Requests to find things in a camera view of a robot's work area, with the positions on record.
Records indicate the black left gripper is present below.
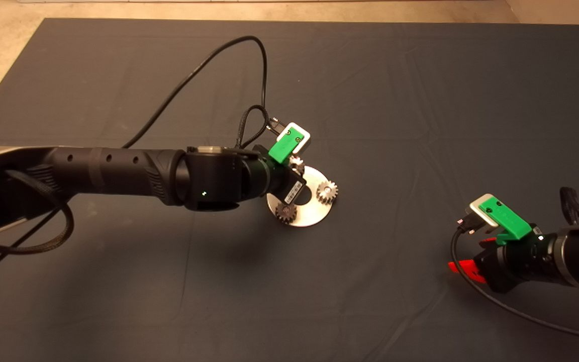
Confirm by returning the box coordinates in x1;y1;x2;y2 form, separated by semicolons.
244;145;307;206

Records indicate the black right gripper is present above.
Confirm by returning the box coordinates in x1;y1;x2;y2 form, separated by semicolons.
448;232;559;294

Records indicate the round metal carrier plate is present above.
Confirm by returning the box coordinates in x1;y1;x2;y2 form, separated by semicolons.
267;165;337;228

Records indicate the dark grey table cloth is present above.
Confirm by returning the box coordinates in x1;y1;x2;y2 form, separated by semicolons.
0;19;579;362

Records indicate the green left camera mount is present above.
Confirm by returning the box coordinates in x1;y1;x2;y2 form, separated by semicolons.
268;127;304;164

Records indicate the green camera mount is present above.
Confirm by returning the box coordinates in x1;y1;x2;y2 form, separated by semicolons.
268;127;304;164
479;198;533;246

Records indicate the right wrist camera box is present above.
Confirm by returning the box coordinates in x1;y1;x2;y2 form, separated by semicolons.
456;194;501;234

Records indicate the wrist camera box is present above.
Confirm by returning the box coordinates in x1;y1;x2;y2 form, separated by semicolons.
456;194;501;234
277;122;312;154

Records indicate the green right camera mount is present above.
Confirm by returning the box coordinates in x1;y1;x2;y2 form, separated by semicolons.
479;198;533;246

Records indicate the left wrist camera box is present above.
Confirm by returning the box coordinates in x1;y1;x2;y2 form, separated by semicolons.
277;122;312;154

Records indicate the short braided left wrist cable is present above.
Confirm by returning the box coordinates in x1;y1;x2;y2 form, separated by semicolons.
238;105;272;149

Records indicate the braided left arm cable loop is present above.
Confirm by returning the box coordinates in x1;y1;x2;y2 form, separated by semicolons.
0;169;75;254

